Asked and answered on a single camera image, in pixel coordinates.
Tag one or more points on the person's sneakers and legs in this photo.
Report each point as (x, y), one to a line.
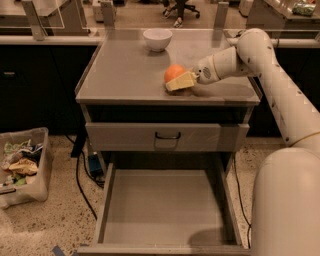
(180, 12)

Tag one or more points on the clear plastic bin of items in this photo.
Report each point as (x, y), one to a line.
(25, 166)

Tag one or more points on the green snack bag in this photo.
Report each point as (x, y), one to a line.
(303, 8)

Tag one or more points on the blue tape on floor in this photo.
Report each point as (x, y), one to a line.
(57, 251)

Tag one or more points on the open middle drawer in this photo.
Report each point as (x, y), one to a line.
(173, 212)

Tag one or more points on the closed top drawer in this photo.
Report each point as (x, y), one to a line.
(183, 137)

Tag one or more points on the grey metal drawer cabinet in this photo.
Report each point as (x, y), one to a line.
(124, 84)

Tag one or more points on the orange fruit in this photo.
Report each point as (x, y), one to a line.
(173, 72)

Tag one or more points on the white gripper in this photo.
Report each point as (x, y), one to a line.
(204, 71)

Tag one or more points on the black office chair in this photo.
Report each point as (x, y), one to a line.
(187, 6)

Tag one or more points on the blue power adapter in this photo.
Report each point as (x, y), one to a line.
(95, 168)

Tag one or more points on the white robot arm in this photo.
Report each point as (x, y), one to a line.
(286, 193)

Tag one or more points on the white ceramic bowl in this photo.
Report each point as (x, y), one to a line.
(157, 39)

